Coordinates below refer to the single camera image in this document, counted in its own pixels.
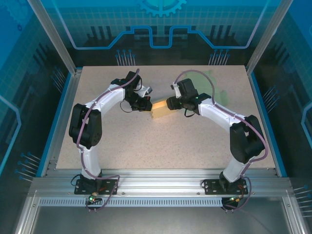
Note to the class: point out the yellow paper box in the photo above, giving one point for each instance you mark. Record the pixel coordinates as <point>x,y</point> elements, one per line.
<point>161,111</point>

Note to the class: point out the green paper box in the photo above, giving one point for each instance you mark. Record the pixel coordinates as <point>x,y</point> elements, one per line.
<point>202,85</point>

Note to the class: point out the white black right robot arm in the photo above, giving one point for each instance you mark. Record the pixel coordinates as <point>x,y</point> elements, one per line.
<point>219,112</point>

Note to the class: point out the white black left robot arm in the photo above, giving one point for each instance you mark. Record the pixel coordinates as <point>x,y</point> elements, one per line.
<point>107,100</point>

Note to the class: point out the blue side panel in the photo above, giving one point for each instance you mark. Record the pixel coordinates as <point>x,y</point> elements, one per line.
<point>259,97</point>
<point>64,97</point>

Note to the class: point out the small adapter board with LED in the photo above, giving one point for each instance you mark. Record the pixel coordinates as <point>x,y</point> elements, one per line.
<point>234,199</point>
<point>93,198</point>

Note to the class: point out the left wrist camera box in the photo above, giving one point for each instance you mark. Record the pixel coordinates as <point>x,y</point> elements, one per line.
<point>145,90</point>

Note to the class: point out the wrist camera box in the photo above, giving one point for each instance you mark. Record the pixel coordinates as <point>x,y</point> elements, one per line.
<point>145,90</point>
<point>176,90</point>

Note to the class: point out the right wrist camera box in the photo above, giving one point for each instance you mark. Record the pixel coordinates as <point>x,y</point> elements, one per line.
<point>176,90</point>

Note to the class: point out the aluminium frame rail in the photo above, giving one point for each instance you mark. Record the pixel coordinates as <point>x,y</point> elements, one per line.
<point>158,182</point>

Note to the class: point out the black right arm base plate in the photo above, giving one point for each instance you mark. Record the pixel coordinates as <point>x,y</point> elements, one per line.
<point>212,186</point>

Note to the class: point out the aluminium corner post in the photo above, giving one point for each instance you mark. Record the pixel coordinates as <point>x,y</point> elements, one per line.
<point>265,41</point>
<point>56,41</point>

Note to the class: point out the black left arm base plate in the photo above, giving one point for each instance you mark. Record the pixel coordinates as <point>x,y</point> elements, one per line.
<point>83,189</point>

